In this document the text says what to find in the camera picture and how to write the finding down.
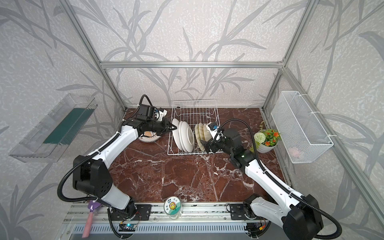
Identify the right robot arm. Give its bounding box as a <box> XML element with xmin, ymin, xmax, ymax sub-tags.
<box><xmin>201</xmin><ymin>125</ymin><xmax>324</xmax><ymax>240</ymax></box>

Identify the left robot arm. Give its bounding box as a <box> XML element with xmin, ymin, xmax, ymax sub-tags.
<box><xmin>72</xmin><ymin>105</ymin><xmax>177</xmax><ymax>210</ymax></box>

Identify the green woven plate left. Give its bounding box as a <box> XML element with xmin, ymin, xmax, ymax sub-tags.
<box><xmin>195</xmin><ymin>124</ymin><xmax>206</xmax><ymax>152</ymax></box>

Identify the green woven plate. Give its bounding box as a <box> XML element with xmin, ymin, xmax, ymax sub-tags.
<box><xmin>199</xmin><ymin>123</ymin><xmax>207</xmax><ymax>141</ymax></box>
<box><xmin>195</xmin><ymin>124</ymin><xmax>206</xmax><ymax>152</ymax></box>

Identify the tan woven plate right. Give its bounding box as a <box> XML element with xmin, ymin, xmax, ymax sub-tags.
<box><xmin>204</xmin><ymin>124</ymin><xmax>212</xmax><ymax>142</ymax></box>

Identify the green woven plate middle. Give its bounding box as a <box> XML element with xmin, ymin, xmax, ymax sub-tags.
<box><xmin>199</xmin><ymin>123</ymin><xmax>207</xmax><ymax>141</ymax></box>

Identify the potted artificial flower plant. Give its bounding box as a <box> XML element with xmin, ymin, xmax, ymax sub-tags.
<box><xmin>254</xmin><ymin>121</ymin><xmax>282</xmax><ymax>154</ymax></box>

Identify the green sponge mat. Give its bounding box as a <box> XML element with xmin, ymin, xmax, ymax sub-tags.
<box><xmin>43</xmin><ymin>108</ymin><xmax>95</xmax><ymax>145</ymax></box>

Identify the purple pink brush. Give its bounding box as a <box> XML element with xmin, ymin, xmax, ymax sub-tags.
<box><xmin>82</xmin><ymin>200</ymin><xmax>102</xmax><ymax>239</ymax></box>

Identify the left circuit board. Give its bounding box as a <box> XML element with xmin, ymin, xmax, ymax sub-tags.
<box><xmin>119</xmin><ymin>222</ymin><xmax>139</xmax><ymax>232</ymax></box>

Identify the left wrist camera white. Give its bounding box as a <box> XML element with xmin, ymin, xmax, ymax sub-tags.
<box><xmin>154</xmin><ymin>108</ymin><xmax>167</xmax><ymax>122</ymax></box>

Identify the white wire dish rack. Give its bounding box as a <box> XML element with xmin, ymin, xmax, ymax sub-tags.
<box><xmin>167</xmin><ymin>99</ymin><xmax>220</xmax><ymax>156</ymax></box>

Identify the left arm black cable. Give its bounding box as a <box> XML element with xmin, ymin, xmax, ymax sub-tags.
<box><xmin>56</xmin><ymin>94</ymin><xmax>154</xmax><ymax>203</ymax></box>

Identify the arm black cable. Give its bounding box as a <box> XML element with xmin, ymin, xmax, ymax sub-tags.
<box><xmin>56</xmin><ymin>94</ymin><xmax>154</xmax><ymax>203</ymax></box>
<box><xmin>214</xmin><ymin>118</ymin><xmax>343</xmax><ymax>240</ymax></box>

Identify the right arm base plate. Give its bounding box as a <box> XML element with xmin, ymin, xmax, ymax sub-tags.
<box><xmin>226</xmin><ymin>204</ymin><xmax>257</xmax><ymax>221</ymax></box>

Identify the aluminium front rail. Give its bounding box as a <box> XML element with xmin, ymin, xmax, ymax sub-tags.
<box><xmin>63</xmin><ymin>202</ymin><xmax>270</xmax><ymax>224</ymax></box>

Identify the white mesh wall basket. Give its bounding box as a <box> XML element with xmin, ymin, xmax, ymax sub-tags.
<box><xmin>271</xmin><ymin>91</ymin><xmax>334</xmax><ymax>164</ymax></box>

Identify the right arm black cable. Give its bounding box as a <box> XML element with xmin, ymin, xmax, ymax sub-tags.
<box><xmin>214</xmin><ymin>118</ymin><xmax>343</xmax><ymax>240</ymax></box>

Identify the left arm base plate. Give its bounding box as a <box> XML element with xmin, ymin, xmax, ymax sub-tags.
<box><xmin>110</xmin><ymin>204</ymin><xmax>152</xmax><ymax>221</ymax></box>

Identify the clear plastic wall shelf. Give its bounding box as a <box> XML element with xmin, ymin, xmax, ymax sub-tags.
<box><xmin>9</xmin><ymin>94</ymin><xmax>98</xmax><ymax>163</ymax></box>

